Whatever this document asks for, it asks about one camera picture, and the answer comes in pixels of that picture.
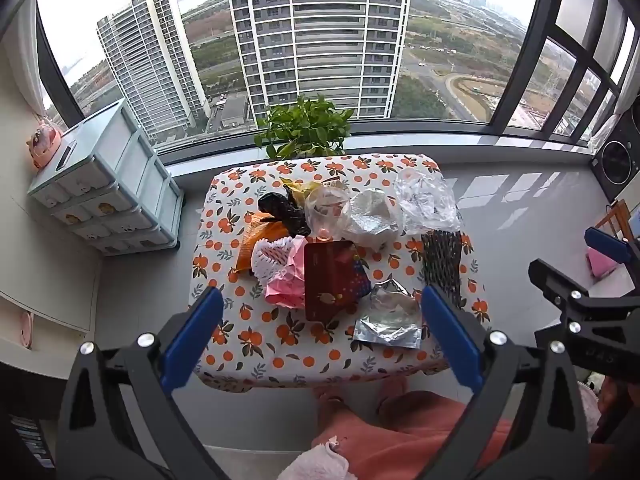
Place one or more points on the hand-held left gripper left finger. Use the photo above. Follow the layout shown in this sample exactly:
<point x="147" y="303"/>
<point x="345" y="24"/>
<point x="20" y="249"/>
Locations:
<point x="192" y="340"/>

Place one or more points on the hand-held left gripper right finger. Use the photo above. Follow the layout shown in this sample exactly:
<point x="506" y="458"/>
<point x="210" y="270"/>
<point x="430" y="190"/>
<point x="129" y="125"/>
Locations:
<point x="450" y="340"/>

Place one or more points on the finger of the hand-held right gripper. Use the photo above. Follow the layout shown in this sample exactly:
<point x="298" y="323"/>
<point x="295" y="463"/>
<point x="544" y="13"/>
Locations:
<point x="555" y="282"/>
<point x="607" y="245"/>

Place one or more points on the silver foil packet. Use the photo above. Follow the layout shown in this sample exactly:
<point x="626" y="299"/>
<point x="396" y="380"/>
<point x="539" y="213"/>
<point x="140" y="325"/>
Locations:
<point x="390" y="320"/>

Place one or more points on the black foam net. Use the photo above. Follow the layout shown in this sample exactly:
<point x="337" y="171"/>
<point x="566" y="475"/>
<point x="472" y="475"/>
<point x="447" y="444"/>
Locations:
<point x="440" y="260"/>

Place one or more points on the pink wrapper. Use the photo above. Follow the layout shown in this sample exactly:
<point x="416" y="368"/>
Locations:
<point x="290" y="285"/>

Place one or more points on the white foam fruit net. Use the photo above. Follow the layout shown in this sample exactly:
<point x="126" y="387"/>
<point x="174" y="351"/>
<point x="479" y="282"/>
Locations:
<point x="272" y="257"/>

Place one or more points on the dark red packet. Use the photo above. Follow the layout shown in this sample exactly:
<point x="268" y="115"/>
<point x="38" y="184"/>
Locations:
<point x="330" y="280"/>

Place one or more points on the clear plastic bag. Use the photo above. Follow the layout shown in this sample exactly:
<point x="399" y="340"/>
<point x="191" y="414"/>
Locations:
<point x="425" y="200"/>

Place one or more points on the white plastic bag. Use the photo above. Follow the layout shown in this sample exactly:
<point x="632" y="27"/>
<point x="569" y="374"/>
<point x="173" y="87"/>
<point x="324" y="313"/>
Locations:
<point x="372" y="220"/>

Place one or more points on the clear plastic cup wrapper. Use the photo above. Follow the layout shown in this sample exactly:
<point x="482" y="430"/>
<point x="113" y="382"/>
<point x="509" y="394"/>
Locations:
<point x="325" y="210"/>

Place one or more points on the person's right forearm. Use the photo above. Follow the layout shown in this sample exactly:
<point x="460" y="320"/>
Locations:
<point x="612" y="410"/>

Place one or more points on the pink cloth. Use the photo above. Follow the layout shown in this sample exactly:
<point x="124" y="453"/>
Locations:
<point x="602" y="262"/>

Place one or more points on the wooden rack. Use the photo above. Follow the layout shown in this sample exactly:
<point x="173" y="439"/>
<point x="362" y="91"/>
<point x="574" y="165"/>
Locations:
<point x="617" y="217"/>

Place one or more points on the person's right foot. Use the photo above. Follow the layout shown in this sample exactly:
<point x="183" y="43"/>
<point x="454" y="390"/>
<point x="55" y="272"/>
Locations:
<point x="392" y="392"/>

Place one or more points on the person's foot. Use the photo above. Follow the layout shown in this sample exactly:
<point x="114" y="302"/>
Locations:
<point x="330" y="407"/>
<point x="392" y="392"/>

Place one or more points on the black round-faced appliance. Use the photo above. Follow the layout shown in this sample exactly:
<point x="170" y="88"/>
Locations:
<point x="617" y="160"/>

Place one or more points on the orange print tablecloth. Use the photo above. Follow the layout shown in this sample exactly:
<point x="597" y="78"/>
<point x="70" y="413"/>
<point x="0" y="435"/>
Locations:
<point x="280" y="340"/>

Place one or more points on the person's legs coral pants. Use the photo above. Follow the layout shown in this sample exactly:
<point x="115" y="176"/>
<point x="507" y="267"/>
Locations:
<point x="415" y="435"/>

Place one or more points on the orange plastic bag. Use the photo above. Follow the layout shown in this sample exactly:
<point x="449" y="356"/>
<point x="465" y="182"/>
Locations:
<point x="260" y="242"/>

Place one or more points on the person's left foot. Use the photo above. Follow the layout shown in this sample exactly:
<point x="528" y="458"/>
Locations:
<point x="330" y="407"/>

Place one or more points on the black plastic bag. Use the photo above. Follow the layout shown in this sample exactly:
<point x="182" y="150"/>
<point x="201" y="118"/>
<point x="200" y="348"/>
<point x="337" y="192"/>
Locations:
<point x="285" y="210"/>

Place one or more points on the white shelf cabinet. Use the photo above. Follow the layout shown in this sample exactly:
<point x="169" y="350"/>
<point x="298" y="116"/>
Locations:
<point x="45" y="270"/>

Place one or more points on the pink flat item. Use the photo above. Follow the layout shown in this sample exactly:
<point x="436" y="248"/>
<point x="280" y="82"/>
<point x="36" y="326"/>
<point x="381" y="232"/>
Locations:
<point x="26" y="330"/>

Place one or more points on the light blue drawer cabinet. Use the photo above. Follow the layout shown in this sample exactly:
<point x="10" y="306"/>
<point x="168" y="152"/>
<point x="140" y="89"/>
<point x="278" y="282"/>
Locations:
<point x="125" y="185"/>

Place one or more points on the pink fuzzy garment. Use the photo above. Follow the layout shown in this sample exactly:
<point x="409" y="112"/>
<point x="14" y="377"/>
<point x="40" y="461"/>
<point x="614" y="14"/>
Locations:
<point x="315" y="462"/>

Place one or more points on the dark cabinet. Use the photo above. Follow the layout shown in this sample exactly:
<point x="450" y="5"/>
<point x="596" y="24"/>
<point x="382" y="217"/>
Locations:
<point x="20" y="390"/>

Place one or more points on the yellow wrapper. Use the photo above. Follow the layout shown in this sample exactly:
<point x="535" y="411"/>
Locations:
<point x="295" y="187"/>

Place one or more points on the row of books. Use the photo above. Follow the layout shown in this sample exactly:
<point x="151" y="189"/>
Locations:
<point x="30" y="440"/>

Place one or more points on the green potted plant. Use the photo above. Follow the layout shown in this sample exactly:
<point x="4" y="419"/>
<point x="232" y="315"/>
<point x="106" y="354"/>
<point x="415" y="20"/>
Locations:
<point x="305" y="125"/>

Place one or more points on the pink pig toy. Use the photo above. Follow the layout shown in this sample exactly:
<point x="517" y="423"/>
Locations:
<point x="44" y="145"/>

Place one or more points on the slim high-rise building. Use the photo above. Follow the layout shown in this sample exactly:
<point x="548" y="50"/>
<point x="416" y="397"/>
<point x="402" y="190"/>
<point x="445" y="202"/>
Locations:
<point x="150" y="65"/>

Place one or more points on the white curtain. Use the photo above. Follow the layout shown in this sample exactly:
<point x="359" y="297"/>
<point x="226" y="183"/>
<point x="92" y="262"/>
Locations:
<point x="25" y="60"/>

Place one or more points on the wide curved high-rise building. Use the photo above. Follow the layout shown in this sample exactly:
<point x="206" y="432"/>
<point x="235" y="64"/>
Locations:
<point x="320" y="35"/>

